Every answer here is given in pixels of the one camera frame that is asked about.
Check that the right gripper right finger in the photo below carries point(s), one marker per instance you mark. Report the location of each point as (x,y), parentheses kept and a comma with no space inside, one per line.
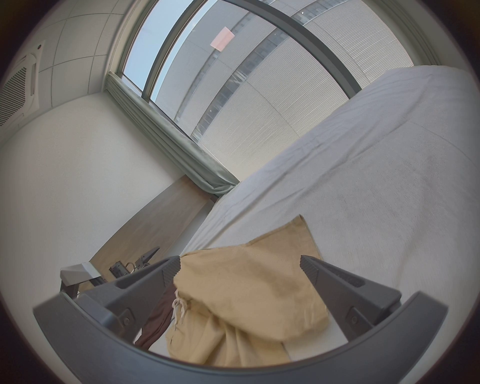
(352,300)

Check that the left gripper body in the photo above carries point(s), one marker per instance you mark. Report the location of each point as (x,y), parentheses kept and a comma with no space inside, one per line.
(120,270)

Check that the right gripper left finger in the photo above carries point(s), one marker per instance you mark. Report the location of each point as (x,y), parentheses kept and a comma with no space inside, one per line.
(127,303)

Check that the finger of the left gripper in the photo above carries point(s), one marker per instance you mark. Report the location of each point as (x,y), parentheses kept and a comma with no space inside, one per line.
(147,258)

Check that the tan shorts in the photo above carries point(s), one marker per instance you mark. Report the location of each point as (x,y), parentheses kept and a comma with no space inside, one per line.
(243,285)

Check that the brown shorts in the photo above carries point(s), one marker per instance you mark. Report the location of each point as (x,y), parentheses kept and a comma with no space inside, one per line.
(155,318)

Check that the grey-green curtain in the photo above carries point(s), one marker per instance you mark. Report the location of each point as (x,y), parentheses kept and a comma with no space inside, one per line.
(168,142)

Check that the window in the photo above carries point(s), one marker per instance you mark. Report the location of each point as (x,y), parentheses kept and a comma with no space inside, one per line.
(262,93)

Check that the white ceiling air conditioner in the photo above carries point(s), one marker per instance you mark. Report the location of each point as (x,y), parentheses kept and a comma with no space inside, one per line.
(20,90)

